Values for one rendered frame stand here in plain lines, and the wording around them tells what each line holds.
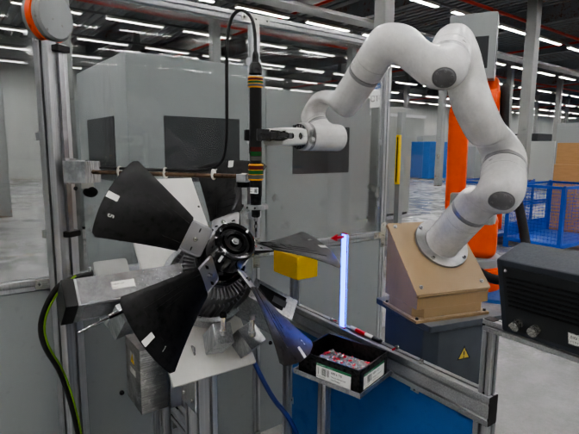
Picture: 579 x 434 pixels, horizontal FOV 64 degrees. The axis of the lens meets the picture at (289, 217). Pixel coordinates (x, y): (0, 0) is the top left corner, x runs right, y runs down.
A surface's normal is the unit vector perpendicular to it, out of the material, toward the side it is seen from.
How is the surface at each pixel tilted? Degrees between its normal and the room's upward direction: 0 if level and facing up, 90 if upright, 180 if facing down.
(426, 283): 45
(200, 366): 50
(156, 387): 90
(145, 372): 90
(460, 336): 90
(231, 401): 90
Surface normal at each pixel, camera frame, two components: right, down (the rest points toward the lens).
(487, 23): -0.42, 0.13
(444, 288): 0.24, -0.59
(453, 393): -0.81, 0.08
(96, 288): 0.45, -0.54
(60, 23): 0.94, 0.06
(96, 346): 0.58, 0.12
